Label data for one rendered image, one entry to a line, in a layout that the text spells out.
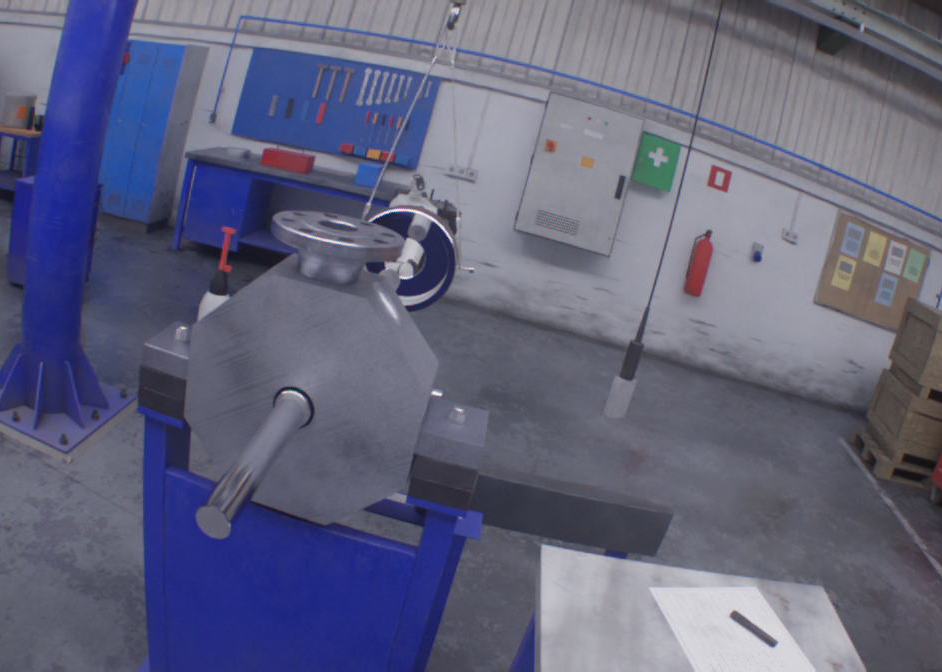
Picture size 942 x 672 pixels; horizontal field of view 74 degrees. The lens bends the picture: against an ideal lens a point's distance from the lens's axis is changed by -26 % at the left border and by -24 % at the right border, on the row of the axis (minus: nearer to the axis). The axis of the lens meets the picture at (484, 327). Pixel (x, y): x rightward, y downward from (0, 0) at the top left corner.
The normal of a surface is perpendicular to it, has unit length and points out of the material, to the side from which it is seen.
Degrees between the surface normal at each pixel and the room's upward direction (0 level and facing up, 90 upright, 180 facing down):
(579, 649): 0
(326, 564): 90
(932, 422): 90
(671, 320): 90
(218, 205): 90
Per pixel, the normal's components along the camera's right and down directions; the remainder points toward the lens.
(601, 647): 0.25, -0.93
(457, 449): -0.05, 0.26
